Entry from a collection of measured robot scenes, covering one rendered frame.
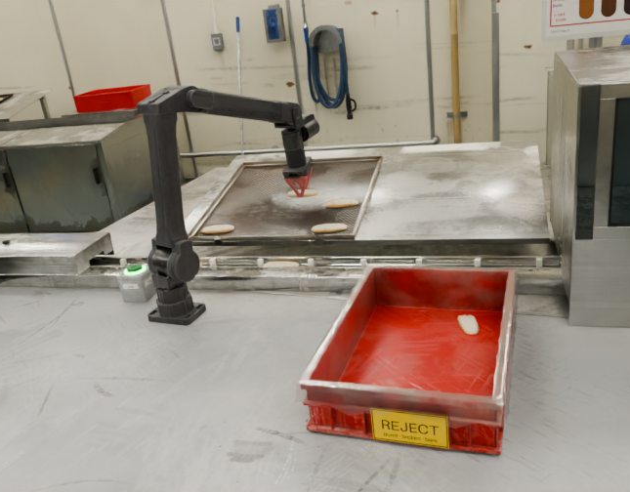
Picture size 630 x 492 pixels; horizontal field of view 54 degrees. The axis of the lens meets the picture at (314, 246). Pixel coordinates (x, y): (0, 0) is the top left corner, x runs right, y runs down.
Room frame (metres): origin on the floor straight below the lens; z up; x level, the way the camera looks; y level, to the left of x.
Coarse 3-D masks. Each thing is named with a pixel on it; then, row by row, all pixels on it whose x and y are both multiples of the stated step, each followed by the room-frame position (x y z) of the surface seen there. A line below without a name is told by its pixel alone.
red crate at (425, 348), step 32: (384, 320) 1.19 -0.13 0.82; (416, 320) 1.18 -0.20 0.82; (448, 320) 1.16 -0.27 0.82; (480, 320) 1.14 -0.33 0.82; (384, 352) 1.07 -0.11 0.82; (416, 352) 1.05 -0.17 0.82; (448, 352) 1.04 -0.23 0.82; (480, 352) 1.02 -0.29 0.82; (384, 384) 0.96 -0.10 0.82; (416, 384) 0.95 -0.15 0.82; (448, 384) 0.94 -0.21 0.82; (480, 384) 0.92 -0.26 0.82; (320, 416) 0.85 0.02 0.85; (352, 416) 0.83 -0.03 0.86; (480, 448) 0.75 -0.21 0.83
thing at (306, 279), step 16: (96, 272) 1.60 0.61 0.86; (112, 272) 1.58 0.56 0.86; (208, 272) 1.50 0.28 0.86; (224, 272) 1.48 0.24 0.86; (240, 272) 1.47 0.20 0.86; (256, 272) 1.46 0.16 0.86; (272, 272) 1.44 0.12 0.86; (288, 272) 1.43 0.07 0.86; (304, 272) 1.42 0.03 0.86; (320, 272) 1.41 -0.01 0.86; (336, 272) 1.39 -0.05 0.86; (352, 272) 1.38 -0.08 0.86; (528, 272) 1.26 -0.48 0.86; (544, 272) 1.25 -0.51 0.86; (560, 272) 1.24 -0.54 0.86; (112, 288) 1.57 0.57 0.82; (192, 288) 1.49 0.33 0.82; (208, 288) 1.48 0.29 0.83; (224, 288) 1.46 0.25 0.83; (240, 288) 1.45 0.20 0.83; (256, 288) 1.43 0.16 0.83; (272, 288) 1.42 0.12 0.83; (288, 288) 1.41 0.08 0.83; (304, 288) 1.39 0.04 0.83; (320, 288) 1.38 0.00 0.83; (336, 288) 1.37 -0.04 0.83; (352, 288) 1.36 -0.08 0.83; (528, 288) 1.23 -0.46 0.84; (544, 288) 1.22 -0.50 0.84; (560, 288) 1.21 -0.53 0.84
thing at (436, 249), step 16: (208, 176) 2.69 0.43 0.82; (544, 176) 2.08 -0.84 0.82; (192, 192) 2.45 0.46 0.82; (544, 192) 1.91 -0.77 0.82; (144, 208) 2.31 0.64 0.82; (192, 208) 2.23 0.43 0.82; (112, 224) 2.16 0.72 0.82; (128, 224) 2.14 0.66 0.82; (144, 224) 2.11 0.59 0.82; (112, 240) 1.97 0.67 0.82; (128, 240) 1.95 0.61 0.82; (144, 240) 1.93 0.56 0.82; (96, 256) 1.84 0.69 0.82; (112, 256) 1.82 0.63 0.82; (528, 304) 1.20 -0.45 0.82; (544, 304) 1.19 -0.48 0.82; (560, 304) 1.18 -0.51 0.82
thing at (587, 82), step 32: (576, 64) 1.31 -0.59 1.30; (608, 64) 1.26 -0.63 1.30; (576, 96) 1.10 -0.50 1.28; (608, 96) 1.07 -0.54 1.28; (576, 128) 1.09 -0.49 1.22; (608, 128) 1.07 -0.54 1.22; (576, 160) 1.09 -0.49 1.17; (608, 160) 1.07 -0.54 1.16; (576, 192) 1.09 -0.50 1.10; (608, 192) 1.06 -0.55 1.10; (576, 224) 1.30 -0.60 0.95; (608, 224) 1.06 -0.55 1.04; (576, 256) 1.08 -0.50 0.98; (608, 256) 1.06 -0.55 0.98; (576, 288) 1.08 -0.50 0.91; (608, 288) 1.06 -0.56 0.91; (576, 320) 1.08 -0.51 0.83; (608, 320) 1.06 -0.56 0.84
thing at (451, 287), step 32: (384, 288) 1.26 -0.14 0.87; (416, 288) 1.23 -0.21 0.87; (448, 288) 1.20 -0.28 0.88; (480, 288) 1.18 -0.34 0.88; (512, 288) 1.08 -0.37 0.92; (352, 320) 1.09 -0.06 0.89; (512, 320) 0.97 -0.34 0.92; (320, 352) 0.93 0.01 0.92; (352, 352) 1.07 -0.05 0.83; (512, 352) 0.90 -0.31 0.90; (320, 384) 0.84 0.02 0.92; (352, 384) 0.83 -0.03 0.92; (416, 416) 0.78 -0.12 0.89; (448, 416) 0.76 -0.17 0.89; (480, 416) 0.74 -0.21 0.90
